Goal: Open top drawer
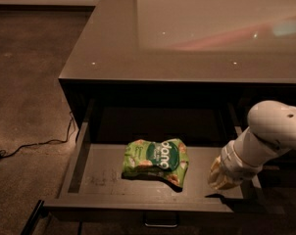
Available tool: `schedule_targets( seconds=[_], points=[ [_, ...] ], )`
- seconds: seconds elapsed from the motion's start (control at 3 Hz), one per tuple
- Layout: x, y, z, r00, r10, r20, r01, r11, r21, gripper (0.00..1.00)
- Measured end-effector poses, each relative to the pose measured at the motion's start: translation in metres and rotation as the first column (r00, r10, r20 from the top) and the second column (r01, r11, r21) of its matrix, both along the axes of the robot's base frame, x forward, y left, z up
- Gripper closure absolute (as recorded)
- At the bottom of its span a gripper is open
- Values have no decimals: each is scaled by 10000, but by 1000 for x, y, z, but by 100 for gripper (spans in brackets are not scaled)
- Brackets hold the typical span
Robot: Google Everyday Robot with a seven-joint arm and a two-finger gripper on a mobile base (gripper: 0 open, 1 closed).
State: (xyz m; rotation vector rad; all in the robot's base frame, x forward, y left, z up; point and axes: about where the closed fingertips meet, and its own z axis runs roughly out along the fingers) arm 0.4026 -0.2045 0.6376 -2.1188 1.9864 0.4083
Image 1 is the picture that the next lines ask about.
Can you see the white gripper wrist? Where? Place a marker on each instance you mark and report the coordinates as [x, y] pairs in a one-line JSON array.
[[228, 164]]

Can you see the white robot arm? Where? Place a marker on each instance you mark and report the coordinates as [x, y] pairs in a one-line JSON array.
[[271, 133]]

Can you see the grey drawer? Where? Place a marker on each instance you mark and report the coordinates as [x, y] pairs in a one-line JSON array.
[[95, 188]]

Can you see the green snack bag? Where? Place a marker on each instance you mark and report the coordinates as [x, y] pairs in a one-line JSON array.
[[167, 160]]

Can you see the black metal bar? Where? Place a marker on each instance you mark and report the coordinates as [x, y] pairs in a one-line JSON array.
[[38, 212]]

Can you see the dark grey drawer cabinet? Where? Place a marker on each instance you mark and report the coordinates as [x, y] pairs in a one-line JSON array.
[[184, 53]]

